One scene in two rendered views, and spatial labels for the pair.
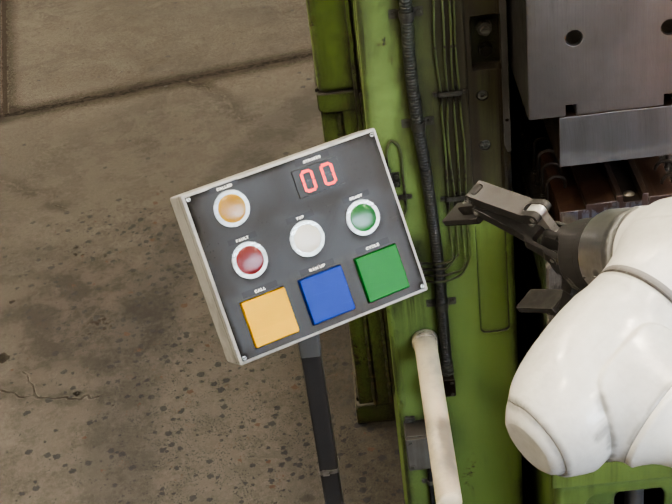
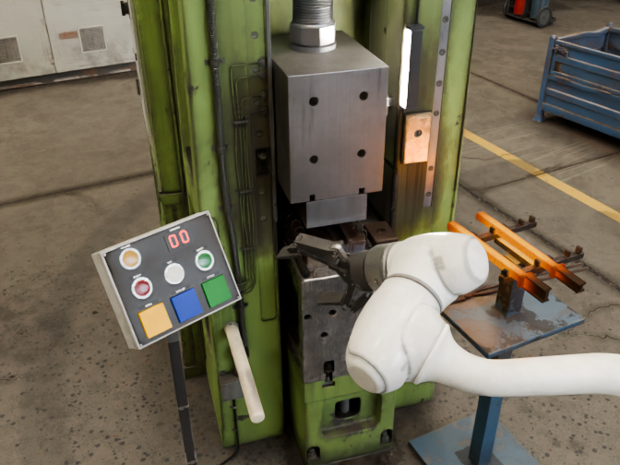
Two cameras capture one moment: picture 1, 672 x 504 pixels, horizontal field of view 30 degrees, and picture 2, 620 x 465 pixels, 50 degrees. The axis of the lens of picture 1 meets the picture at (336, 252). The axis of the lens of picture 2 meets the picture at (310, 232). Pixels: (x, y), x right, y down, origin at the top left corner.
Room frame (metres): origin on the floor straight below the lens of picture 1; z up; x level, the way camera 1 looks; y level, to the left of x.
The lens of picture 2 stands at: (0.10, 0.16, 2.14)
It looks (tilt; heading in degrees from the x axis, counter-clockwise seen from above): 31 degrees down; 342
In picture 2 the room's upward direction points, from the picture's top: straight up
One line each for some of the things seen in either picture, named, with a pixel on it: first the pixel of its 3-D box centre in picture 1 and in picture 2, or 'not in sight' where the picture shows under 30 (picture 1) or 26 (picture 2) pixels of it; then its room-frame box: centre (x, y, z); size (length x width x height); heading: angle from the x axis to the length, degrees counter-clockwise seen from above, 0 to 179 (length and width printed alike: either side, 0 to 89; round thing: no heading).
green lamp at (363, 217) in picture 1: (362, 217); (204, 260); (1.68, -0.05, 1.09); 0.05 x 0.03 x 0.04; 88
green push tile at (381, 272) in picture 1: (381, 273); (216, 291); (1.64, -0.07, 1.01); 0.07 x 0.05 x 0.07; 113
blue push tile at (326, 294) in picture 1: (326, 294); (185, 304); (1.60, 0.02, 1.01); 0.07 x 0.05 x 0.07; 113
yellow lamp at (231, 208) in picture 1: (231, 208); (130, 258); (1.64, 0.15, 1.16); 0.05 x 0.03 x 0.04; 88
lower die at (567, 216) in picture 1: (593, 155); (317, 222); (1.99, -0.50, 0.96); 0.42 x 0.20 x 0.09; 178
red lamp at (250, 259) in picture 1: (249, 260); (142, 288); (1.61, 0.13, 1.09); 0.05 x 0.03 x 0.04; 88
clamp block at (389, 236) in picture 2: not in sight; (380, 238); (1.83, -0.67, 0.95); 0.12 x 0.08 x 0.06; 178
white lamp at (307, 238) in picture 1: (307, 238); (173, 273); (1.64, 0.04, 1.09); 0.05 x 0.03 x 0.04; 88
